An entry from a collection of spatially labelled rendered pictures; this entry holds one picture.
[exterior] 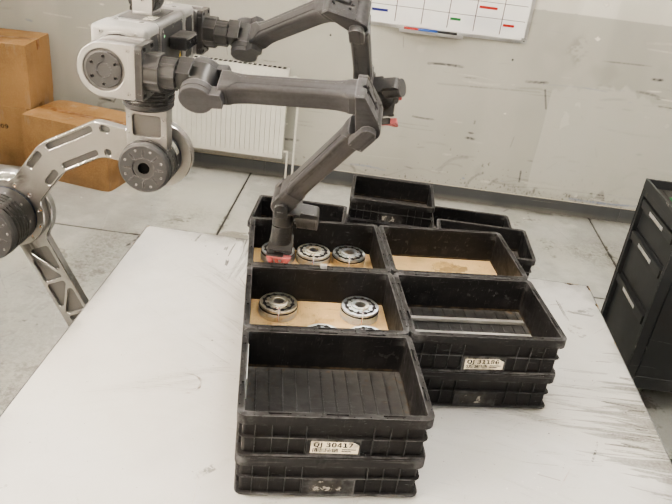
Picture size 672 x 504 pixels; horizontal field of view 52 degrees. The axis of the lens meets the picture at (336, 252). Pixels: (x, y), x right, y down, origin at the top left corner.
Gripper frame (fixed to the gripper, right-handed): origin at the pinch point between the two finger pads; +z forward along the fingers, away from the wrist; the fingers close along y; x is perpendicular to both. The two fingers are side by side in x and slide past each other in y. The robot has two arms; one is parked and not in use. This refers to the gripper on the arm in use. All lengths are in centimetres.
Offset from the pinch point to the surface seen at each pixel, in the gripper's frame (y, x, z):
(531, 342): -31, -65, -6
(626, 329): 81, -147, 56
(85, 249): 149, 114, 89
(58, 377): -37, 50, 17
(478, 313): -5, -58, 4
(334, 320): -16.9, -17.4, 3.8
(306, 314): -15.5, -9.7, 3.9
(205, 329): -9.4, 18.5, 17.2
